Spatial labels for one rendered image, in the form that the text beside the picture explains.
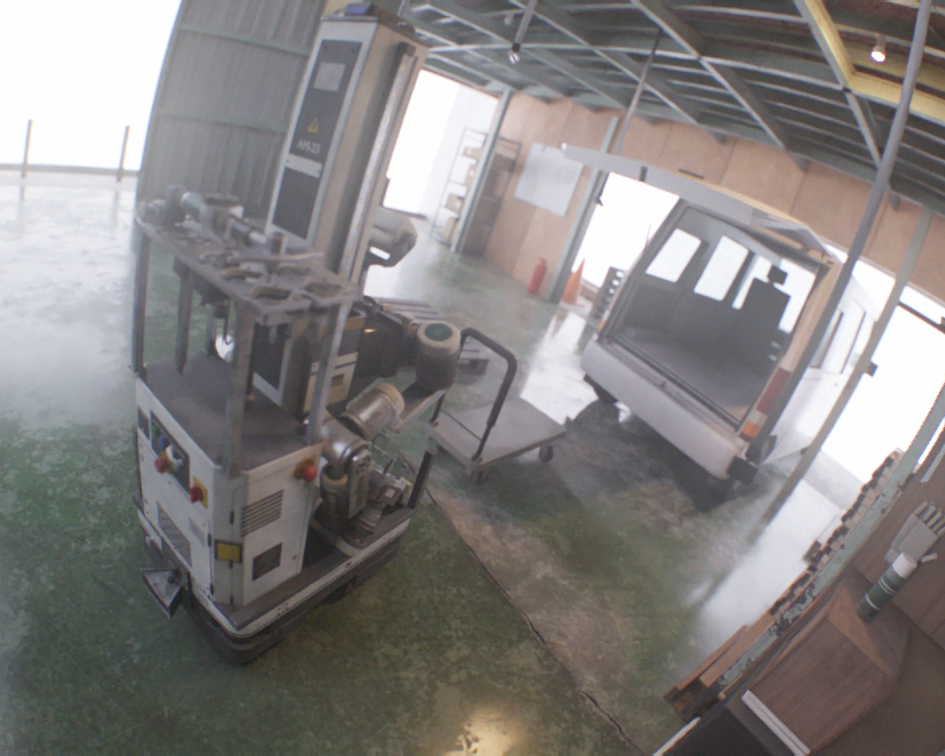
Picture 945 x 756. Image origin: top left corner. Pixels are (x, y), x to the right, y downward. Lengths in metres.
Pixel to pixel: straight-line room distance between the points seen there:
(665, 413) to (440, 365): 2.19
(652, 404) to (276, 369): 2.62
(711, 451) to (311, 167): 2.75
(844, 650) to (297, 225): 1.66
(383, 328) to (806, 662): 1.47
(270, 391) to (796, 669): 1.56
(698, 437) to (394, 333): 2.29
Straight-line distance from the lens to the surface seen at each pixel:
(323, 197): 1.07
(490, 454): 2.46
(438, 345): 1.32
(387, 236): 1.31
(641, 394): 3.42
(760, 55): 3.38
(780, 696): 1.56
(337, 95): 1.09
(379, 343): 1.37
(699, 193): 2.24
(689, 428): 3.25
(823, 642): 1.44
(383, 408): 1.24
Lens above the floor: 1.48
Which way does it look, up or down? 24 degrees down
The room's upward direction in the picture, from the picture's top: 20 degrees clockwise
